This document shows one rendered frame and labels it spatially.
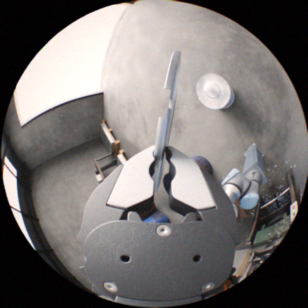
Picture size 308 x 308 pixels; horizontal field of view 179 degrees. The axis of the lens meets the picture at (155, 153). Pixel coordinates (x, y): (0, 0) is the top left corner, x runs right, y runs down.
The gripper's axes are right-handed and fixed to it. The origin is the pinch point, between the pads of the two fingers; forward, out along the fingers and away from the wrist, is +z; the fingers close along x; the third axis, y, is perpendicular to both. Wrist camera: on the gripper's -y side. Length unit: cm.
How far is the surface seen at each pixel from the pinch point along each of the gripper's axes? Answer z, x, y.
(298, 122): 21, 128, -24
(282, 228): -27, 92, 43
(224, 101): 62, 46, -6
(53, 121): 212, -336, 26
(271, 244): -35, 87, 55
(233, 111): 79, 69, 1
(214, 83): 68, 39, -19
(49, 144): 201, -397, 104
